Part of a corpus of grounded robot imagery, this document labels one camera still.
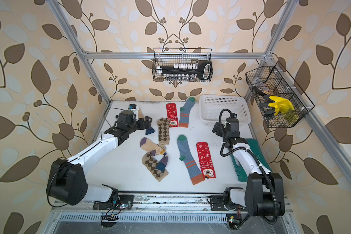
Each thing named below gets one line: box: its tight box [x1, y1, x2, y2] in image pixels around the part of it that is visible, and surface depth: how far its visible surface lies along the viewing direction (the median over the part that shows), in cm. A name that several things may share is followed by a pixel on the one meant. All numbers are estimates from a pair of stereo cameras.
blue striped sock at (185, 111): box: [178, 96, 196, 128], surface depth 118 cm
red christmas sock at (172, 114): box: [165, 102, 179, 128], surface depth 114 cm
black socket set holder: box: [156, 61, 214, 81], surface depth 86 cm
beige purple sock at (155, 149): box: [139, 137, 169, 172], surface depth 95 cm
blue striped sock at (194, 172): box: [176, 134, 205, 186], surface depth 90 cm
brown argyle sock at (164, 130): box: [156, 117, 172, 145], surface depth 104 cm
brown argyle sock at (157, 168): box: [141, 151, 169, 182], surface depth 88 cm
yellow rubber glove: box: [268, 96, 295, 116], surface depth 68 cm
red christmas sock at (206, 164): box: [195, 141, 216, 179], surface depth 90 cm
